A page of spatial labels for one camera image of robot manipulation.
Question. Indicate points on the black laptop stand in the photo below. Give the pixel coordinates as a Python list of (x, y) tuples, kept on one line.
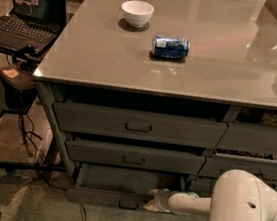
[(18, 92)]

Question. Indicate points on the grey cabinet frame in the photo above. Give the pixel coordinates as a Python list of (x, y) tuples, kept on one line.
[(47, 98)]

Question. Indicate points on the black laptop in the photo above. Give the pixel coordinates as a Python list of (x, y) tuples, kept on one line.
[(32, 25)]

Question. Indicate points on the white ceramic bowl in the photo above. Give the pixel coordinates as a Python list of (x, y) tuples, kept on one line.
[(137, 13)]

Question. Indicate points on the taped gripper body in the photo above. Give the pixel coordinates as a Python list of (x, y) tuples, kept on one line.
[(162, 201)]

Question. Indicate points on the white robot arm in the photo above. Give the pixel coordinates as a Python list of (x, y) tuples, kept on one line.
[(237, 196)]

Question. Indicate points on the blue soda can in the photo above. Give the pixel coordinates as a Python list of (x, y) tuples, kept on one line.
[(170, 47)]

